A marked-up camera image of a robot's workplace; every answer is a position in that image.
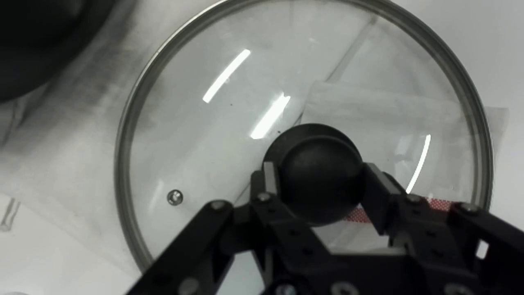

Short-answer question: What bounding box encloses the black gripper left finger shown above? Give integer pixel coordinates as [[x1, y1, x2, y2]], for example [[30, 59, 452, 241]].
[[128, 160, 329, 295]]

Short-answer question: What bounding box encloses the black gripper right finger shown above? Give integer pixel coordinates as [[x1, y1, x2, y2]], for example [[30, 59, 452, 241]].
[[359, 160, 524, 295]]

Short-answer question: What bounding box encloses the glass lid with black knob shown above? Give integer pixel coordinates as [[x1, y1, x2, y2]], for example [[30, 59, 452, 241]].
[[113, 0, 496, 275]]

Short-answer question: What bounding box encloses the thin white towel red stripe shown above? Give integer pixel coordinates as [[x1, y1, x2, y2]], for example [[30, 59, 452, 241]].
[[301, 80, 511, 226]]

